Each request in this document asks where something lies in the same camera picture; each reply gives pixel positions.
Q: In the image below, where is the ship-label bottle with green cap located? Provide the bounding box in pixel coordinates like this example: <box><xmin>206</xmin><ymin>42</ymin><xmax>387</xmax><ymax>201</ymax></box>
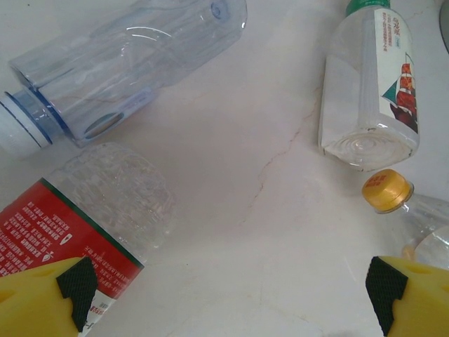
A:
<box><xmin>317</xmin><ymin>0</ymin><xmax>421</xmax><ymax>173</ymax></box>

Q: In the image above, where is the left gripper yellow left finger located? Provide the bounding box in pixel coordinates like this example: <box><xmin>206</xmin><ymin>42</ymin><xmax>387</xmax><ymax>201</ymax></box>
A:
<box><xmin>0</xmin><ymin>256</ymin><xmax>98</xmax><ymax>337</ymax></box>

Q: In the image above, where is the clear bottle with red label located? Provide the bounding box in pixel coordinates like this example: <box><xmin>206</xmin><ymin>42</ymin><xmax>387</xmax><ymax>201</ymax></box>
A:
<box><xmin>0</xmin><ymin>142</ymin><xmax>176</xmax><ymax>337</ymax></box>

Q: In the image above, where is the blue-tinted bottle with white cap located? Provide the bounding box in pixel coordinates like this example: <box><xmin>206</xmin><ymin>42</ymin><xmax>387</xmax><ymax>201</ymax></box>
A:
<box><xmin>0</xmin><ymin>0</ymin><xmax>248</xmax><ymax>155</ymax></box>

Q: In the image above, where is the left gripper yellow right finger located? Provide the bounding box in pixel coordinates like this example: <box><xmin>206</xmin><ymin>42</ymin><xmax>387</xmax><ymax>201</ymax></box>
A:
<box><xmin>364</xmin><ymin>255</ymin><xmax>449</xmax><ymax>337</ymax></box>

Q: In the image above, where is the crushed clear bottle, yellow cap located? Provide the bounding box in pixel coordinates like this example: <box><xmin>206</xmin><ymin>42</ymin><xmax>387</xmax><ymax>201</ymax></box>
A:
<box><xmin>361</xmin><ymin>168</ymin><xmax>449</xmax><ymax>273</ymax></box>

